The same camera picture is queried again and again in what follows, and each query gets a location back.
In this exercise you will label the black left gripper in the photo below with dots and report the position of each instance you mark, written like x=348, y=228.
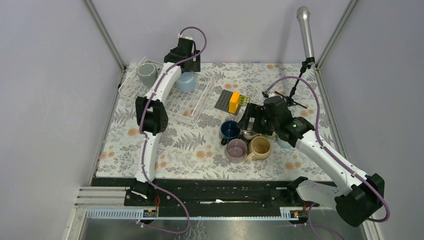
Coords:
x=194, y=65

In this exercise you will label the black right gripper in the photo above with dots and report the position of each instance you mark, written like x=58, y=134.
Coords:
x=255, y=111

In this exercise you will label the small white cup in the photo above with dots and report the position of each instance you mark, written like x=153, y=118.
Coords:
x=283, y=144

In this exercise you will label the beige ceramic teapot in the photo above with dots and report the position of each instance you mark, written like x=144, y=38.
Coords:
x=259, y=149

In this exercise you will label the light blue cup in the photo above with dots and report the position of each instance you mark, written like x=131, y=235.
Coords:
x=186, y=83

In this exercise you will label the dark blue mug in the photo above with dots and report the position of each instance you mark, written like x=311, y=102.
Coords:
x=229, y=130

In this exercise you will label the mauve pink cup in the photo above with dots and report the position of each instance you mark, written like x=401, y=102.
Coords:
x=236, y=151

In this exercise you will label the light green mug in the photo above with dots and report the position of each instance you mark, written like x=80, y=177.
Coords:
x=273, y=135

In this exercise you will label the cream brown steel tumbler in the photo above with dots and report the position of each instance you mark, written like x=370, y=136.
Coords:
x=249, y=135

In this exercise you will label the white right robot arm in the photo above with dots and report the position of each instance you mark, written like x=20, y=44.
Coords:
x=356, y=195

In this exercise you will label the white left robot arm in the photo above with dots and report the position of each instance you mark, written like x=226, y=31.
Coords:
x=152, y=117

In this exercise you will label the green lattice lego piece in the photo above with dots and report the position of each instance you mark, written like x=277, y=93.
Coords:
x=244, y=100

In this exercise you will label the yellow lego block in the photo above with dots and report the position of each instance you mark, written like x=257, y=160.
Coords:
x=234, y=103

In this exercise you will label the grey ceramic cup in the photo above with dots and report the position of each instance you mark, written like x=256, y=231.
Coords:
x=147, y=73

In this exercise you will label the grey lego baseplate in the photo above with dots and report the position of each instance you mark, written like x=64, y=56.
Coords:
x=223, y=101

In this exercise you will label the floral table mat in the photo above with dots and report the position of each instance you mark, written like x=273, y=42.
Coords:
x=194, y=151

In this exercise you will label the silver microphone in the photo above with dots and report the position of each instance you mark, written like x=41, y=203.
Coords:
x=303, y=18

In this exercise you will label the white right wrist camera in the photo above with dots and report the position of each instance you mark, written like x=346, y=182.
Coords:
x=267, y=94

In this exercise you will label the white wire dish rack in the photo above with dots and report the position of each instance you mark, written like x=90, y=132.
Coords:
x=181, y=106

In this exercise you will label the grey slotted cable duct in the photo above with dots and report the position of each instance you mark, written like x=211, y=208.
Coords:
x=152, y=214

